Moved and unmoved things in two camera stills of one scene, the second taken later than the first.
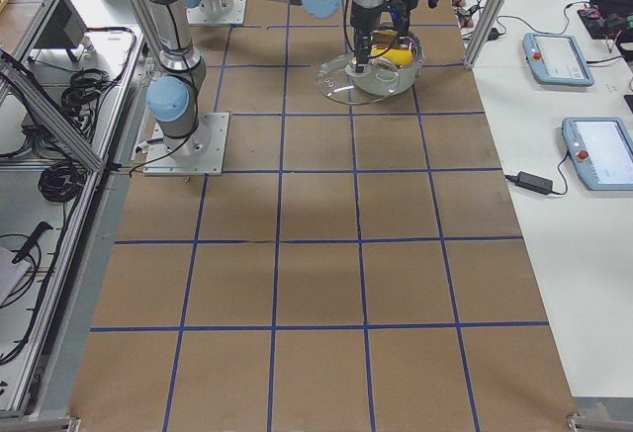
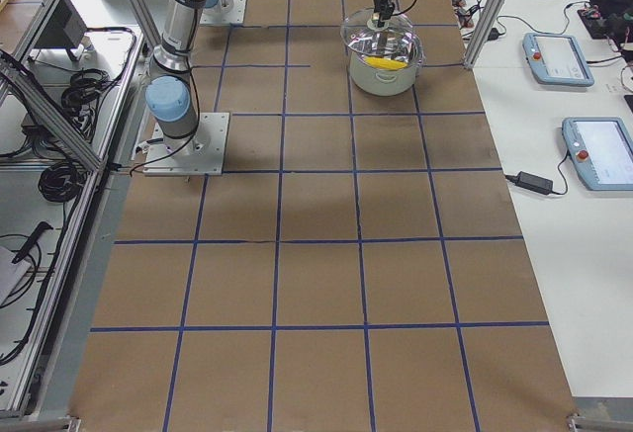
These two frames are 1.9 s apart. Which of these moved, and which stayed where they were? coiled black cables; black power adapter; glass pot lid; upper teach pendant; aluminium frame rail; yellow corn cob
Moved: glass pot lid; yellow corn cob
Stayed: coiled black cables; aluminium frame rail; upper teach pendant; black power adapter
